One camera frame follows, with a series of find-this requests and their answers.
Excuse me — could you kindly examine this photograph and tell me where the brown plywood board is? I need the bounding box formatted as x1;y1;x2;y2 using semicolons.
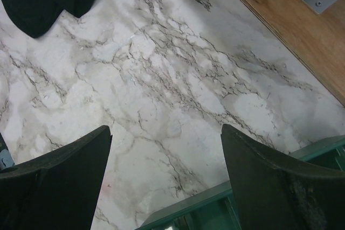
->
240;0;344;104

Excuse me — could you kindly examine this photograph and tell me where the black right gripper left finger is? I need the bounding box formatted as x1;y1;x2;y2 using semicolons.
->
1;126;112;229

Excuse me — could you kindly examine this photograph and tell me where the green divided plastic tray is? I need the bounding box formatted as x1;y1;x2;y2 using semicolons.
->
139;136;344;229

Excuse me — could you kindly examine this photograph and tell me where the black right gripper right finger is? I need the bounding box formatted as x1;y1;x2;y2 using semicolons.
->
221;124;344;229

